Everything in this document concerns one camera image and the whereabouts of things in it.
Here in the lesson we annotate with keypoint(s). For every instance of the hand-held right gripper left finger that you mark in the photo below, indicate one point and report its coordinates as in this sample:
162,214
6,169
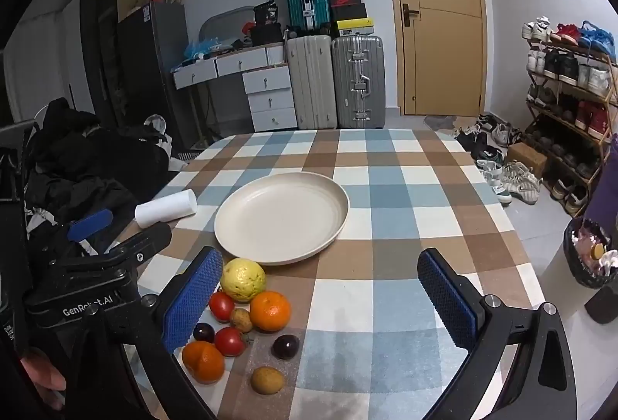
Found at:
193,299

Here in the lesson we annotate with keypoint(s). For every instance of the blue plastic bag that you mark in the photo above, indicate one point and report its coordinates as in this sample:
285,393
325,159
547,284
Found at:
203,49

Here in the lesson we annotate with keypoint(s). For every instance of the tall dark cabinet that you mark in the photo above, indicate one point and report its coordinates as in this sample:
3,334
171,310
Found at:
104,38

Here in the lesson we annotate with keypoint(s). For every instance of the white desk with drawers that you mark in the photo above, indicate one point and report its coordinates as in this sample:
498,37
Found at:
217,65

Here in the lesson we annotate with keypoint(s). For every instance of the grey door mat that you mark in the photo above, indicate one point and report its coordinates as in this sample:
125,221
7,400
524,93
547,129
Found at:
442,121

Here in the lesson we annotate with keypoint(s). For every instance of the cream round plate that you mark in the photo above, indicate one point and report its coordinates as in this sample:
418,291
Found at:
282,217

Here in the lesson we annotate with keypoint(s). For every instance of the silver suitcase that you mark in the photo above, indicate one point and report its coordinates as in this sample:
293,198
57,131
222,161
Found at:
359,82

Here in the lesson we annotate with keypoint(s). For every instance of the pile of loose shoes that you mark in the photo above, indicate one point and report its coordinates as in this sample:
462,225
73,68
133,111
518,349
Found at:
502,169

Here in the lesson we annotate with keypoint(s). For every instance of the black refrigerator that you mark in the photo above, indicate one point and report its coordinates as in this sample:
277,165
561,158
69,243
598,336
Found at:
154,62

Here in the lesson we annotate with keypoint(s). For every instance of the purple bag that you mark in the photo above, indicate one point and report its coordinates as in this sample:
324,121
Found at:
608,198

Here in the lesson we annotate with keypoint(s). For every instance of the mesh waste bin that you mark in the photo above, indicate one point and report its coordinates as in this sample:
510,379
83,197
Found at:
579,265

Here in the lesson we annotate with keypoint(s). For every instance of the pile of dark clothes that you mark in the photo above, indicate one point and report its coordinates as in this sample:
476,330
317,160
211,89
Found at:
96,164

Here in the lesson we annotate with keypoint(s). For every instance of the rows of racked shoes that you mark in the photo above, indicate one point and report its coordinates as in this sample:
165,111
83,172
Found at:
565,67

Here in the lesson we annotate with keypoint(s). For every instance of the white drawer cabinet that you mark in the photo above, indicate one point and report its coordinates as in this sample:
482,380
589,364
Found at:
270,99

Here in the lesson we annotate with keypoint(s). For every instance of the yellow-green round fruit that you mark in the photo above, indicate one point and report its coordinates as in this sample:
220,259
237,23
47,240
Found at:
243,280

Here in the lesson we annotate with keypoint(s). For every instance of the yellow and black shoebox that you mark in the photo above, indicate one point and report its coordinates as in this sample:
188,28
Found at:
355,27

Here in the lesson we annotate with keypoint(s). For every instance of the dark purple plum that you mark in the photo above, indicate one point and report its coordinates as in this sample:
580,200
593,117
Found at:
203,332
285,346

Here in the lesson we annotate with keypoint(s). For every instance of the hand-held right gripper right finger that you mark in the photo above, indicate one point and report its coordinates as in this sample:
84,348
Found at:
446,299

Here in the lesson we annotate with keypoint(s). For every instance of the red tomato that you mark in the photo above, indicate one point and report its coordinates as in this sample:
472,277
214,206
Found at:
222,306
229,341

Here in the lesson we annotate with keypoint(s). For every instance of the orange mandarin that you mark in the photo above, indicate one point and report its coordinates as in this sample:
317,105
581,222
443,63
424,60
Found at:
270,311
203,362

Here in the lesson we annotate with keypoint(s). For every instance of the red and black shoebox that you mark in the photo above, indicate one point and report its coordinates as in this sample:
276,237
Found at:
345,1

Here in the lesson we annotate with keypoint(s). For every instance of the tan wooden door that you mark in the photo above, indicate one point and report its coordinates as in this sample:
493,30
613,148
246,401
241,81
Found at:
434,38

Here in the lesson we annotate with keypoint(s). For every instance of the small brown longan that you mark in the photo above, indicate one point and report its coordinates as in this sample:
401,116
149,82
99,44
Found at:
267,379
240,320

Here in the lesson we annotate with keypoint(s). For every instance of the beige suitcase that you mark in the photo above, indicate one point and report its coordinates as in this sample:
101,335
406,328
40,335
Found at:
311,82

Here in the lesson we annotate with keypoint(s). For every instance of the white paper towel roll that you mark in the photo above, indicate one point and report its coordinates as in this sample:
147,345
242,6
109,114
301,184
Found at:
164,210

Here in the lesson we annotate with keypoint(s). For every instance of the black printed packet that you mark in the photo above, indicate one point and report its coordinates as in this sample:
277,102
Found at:
267,13

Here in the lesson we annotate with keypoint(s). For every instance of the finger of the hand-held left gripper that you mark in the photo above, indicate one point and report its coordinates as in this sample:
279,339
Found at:
89,225
140,246

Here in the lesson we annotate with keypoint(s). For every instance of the wooden shoe rack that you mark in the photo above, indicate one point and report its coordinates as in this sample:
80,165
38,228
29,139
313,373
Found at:
606,144

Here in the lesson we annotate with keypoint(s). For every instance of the brown cardboard box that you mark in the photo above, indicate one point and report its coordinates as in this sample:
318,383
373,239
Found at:
527,158

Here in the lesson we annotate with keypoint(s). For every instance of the person's left hand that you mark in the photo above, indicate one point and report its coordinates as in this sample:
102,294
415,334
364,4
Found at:
41,374

